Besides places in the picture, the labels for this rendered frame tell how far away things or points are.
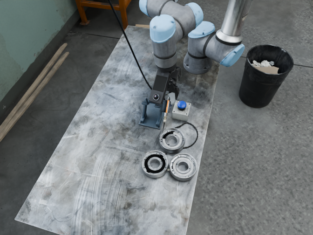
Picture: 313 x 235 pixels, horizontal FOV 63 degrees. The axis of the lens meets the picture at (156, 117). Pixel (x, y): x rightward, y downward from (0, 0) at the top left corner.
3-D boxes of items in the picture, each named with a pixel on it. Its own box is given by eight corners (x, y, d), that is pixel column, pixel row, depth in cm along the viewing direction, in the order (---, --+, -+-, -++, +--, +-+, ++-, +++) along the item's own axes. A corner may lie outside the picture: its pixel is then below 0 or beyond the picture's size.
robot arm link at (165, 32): (182, 17, 72) (162, 33, 69) (183, 48, 81) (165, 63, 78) (162, 8, 76) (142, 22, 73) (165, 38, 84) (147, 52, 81)
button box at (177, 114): (187, 121, 113) (188, 114, 109) (172, 118, 114) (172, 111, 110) (191, 107, 117) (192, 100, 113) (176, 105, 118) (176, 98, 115)
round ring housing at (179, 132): (184, 155, 103) (184, 150, 99) (158, 153, 104) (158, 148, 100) (185, 133, 109) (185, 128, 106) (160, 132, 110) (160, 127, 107)
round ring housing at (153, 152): (157, 184, 96) (157, 180, 93) (136, 169, 100) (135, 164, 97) (173, 164, 101) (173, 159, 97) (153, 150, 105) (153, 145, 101)
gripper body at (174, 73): (181, 78, 96) (181, 53, 86) (174, 95, 92) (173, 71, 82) (163, 74, 98) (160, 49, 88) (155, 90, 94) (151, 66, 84)
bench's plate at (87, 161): (177, 273, 80) (178, 273, 79) (17, 221, 92) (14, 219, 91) (224, 41, 147) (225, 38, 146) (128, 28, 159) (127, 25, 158)
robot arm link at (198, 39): (197, 38, 131) (200, 14, 120) (218, 49, 125) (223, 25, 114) (182, 49, 126) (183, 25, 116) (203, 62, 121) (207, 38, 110)
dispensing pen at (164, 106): (157, 133, 100) (164, 90, 98) (160, 131, 104) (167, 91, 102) (162, 134, 99) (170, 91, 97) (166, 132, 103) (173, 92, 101)
